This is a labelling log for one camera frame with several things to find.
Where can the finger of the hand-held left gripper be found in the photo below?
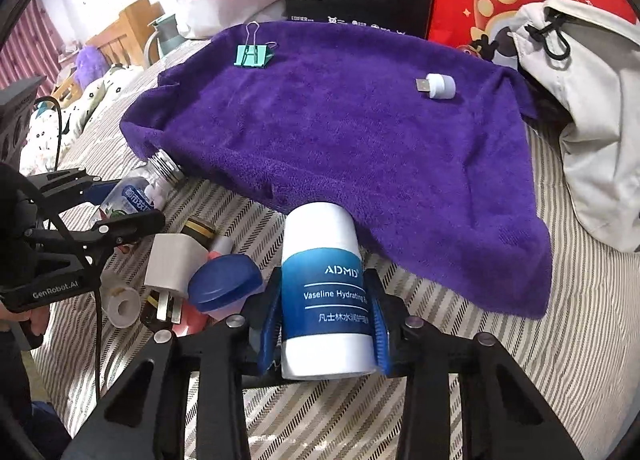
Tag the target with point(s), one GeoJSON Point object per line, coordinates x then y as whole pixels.
{"type": "Point", "coordinates": [130, 225]}
{"type": "Point", "coordinates": [102, 190]}

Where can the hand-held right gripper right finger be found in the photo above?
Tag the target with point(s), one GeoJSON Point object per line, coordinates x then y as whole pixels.
{"type": "Point", "coordinates": [378, 330]}

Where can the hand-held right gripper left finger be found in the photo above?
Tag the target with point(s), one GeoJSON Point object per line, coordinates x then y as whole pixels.
{"type": "Point", "coordinates": [271, 312]}

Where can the clear plastic bottle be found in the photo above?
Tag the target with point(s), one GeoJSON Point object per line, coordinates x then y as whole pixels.
{"type": "Point", "coordinates": [140, 195]}

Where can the white charger plug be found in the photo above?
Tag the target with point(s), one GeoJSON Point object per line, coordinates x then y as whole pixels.
{"type": "Point", "coordinates": [172, 260]}

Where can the white and blue lotion bottle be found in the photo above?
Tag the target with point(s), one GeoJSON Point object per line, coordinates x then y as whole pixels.
{"type": "Point", "coordinates": [325, 300]}

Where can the black and gold tube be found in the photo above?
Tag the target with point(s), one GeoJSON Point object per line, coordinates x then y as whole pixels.
{"type": "Point", "coordinates": [197, 231]}

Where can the white tape roll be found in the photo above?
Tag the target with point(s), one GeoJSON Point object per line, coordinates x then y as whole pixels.
{"type": "Point", "coordinates": [131, 302]}

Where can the pink tube with grey ends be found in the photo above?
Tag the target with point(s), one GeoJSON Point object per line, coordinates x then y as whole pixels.
{"type": "Point", "coordinates": [192, 317]}

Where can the person's left forearm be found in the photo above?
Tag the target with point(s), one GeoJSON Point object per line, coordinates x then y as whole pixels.
{"type": "Point", "coordinates": [12, 380]}

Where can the person's left hand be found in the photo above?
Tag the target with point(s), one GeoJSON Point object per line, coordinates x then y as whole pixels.
{"type": "Point", "coordinates": [12, 322]}

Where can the blue lidded container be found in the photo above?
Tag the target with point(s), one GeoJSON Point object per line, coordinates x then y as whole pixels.
{"type": "Point", "coordinates": [222, 282]}

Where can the white printed blanket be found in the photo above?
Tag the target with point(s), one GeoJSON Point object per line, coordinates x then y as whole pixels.
{"type": "Point", "coordinates": [90, 94]}

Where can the purple plush toy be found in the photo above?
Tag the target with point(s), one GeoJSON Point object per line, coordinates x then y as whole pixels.
{"type": "Point", "coordinates": [90, 64]}

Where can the red striped curtain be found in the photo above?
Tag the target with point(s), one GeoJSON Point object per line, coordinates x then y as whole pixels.
{"type": "Point", "coordinates": [30, 39]}

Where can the teal jug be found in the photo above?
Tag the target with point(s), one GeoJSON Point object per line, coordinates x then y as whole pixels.
{"type": "Point", "coordinates": [167, 34]}

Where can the wooden chair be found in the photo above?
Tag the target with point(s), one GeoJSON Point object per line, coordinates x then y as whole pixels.
{"type": "Point", "coordinates": [135, 19]}

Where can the purple towel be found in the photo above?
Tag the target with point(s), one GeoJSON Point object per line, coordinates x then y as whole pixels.
{"type": "Point", "coordinates": [325, 129]}

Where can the green binder clip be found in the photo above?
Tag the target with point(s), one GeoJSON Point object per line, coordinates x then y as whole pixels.
{"type": "Point", "coordinates": [252, 55]}

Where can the white USB night light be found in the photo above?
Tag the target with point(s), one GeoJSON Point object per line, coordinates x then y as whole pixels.
{"type": "Point", "coordinates": [442, 86]}

